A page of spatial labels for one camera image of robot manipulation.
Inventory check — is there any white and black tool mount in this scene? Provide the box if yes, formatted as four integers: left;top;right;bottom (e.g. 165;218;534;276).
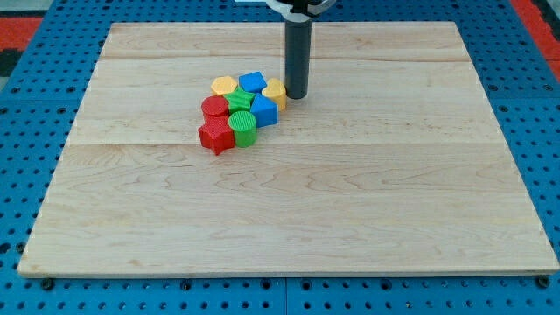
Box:
265;0;336;22

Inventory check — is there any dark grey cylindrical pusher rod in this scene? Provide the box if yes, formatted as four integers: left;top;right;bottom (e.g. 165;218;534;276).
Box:
284;19;312;99

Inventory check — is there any green star block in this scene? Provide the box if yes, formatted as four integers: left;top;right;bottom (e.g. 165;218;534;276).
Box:
224;87;256;115

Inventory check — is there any red star block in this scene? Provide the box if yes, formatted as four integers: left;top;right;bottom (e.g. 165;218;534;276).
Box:
198;115;235;156

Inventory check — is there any yellow heart block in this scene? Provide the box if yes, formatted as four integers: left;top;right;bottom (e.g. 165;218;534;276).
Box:
262;78;287;111

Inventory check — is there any blue cube block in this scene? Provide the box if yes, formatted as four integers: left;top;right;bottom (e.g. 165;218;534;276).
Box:
239;72;267;94

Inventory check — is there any blue triangle block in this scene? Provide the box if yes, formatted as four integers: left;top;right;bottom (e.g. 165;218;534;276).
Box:
250;94;278;128

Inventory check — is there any yellow hexagon block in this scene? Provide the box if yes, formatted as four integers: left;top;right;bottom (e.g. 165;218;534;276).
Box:
210;76;238;95

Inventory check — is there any green cylinder block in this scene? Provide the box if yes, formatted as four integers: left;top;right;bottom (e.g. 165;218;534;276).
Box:
228;111;257;147

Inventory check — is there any red cylinder block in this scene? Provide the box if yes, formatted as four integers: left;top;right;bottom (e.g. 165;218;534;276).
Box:
201;95;229;123

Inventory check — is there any light wooden board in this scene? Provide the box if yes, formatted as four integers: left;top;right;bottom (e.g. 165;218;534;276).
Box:
17;22;559;278

